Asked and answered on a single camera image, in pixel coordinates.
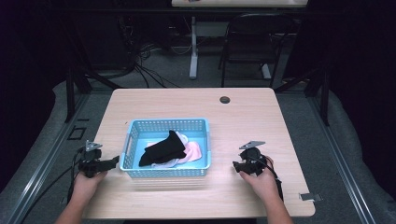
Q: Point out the black sock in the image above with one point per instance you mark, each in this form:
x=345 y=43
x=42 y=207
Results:
x=165 y=151

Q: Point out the grey metal table bracket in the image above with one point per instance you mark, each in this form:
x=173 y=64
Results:
x=309 y=197

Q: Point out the white desk foot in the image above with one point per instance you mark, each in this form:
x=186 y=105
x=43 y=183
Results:
x=266 y=71

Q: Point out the person's right hand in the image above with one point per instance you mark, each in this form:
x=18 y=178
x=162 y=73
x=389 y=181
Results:
x=263 y=185

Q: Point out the black metal frame stand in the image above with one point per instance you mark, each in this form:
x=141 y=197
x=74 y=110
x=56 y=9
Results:
x=70 y=93
x=325 y=93

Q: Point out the white desk leg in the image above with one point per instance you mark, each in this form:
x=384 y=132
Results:
x=193 y=49

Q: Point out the person's left hand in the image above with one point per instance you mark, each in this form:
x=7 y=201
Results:
x=85 y=186

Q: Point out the black folding chair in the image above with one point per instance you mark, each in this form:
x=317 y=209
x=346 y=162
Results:
x=249 y=46

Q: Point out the light blue plastic basket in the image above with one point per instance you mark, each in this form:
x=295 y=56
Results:
x=199 y=146

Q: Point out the aluminium floor rail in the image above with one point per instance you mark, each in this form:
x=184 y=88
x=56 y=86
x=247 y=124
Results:
x=43 y=161
x=339 y=161

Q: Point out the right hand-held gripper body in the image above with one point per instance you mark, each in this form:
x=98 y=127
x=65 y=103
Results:
x=253 y=160

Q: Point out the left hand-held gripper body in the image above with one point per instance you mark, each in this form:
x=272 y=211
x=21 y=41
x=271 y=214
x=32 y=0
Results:
x=91 y=163

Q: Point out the pink sock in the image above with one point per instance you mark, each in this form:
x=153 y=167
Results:
x=193 y=152

